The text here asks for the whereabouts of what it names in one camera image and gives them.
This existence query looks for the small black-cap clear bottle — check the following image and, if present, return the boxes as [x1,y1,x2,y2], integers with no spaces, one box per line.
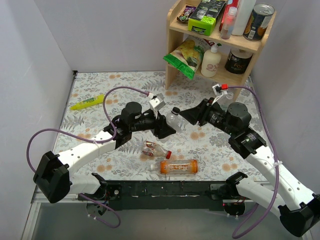
[166,111,182,133]

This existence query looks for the clear green-label water bottle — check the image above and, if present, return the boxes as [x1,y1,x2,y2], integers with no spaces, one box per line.
[225,91,234,101]

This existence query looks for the black bottle cap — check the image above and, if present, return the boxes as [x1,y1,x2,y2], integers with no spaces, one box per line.
[171,107,181,115]

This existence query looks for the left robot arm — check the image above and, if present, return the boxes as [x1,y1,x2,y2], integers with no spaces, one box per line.
[33,101,176,204]

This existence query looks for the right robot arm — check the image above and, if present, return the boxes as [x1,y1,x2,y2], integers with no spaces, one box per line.
[180,98,320,237]

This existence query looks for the red-cap clear bottle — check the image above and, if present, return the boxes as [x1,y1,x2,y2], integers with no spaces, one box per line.
[141,140,172,159]

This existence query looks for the orange drink bottle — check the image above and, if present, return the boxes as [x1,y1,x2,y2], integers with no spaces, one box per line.
[149,159,199,175]

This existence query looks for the white pump lotion bottle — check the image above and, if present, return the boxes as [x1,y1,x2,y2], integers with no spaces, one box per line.
[201,43,222,78]

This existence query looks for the pink spray bottle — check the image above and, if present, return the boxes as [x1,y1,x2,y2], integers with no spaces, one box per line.
[220,6,238,40]

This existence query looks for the white tall bottle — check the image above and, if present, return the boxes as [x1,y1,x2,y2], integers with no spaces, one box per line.
[231,0,256,36]

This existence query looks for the floral table mat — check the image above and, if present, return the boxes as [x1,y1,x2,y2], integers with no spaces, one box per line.
[54,72,263,181]

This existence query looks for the wooden shelf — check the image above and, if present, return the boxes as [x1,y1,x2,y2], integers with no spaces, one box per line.
[164,0,277,99]

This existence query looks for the green chips bag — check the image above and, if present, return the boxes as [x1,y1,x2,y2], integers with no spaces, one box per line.
[163,41,205,80]

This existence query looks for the black canister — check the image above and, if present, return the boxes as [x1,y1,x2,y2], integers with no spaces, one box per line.
[224,48,253,75]

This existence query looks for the yellow green tube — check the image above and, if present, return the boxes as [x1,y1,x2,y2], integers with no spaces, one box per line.
[69,94,105,111]

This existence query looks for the cassava chips bag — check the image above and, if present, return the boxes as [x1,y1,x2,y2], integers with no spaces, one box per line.
[184,35,215,52]

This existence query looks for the green black box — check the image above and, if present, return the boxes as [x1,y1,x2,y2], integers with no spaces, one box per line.
[187,0,227,36]

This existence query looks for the dark snack packet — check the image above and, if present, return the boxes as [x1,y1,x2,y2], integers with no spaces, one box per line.
[176,5,197,24]

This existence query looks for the tin food can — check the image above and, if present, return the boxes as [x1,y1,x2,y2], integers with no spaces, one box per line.
[243,3,275,41]

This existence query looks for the red white carton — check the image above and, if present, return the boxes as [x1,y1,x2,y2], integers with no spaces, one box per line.
[219,0,239,31]

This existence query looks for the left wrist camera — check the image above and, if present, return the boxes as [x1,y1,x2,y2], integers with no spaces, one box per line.
[147,92,166,119]

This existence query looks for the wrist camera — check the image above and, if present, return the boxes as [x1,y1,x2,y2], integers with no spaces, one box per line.
[212,83,229,105]
[147,92,166,119]

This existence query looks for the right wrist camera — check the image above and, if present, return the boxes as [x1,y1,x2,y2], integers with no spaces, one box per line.
[212,83,229,105]

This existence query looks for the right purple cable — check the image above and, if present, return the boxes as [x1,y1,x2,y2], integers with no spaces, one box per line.
[231,86,280,240]

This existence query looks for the purple cable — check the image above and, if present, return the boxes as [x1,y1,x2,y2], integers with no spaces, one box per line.
[26,86,153,229]
[231,86,280,240]

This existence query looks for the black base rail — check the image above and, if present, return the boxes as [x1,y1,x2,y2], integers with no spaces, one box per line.
[77,180,247,212]

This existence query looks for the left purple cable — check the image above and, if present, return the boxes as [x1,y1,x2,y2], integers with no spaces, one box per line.
[26,86,153,229]

